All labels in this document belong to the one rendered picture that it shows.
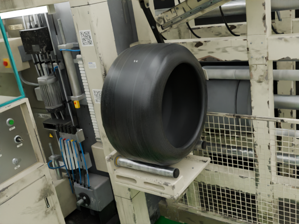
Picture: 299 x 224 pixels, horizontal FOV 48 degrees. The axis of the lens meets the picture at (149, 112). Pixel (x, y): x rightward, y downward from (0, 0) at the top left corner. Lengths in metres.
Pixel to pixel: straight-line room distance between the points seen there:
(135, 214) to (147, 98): 0.86
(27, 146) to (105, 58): 0.63
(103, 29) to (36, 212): 1.01
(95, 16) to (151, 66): 0.40
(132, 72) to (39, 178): 0.84
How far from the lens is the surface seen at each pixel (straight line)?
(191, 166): 1.77
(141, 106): 1.32
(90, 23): 1.61
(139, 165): 1.62
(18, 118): 1.84
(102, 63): 1.63
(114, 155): 1.70
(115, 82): 1.42
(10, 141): 1.83
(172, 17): 1.81
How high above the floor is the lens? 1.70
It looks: 20 degrees down
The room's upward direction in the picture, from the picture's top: 10 degrees counter-clockwise
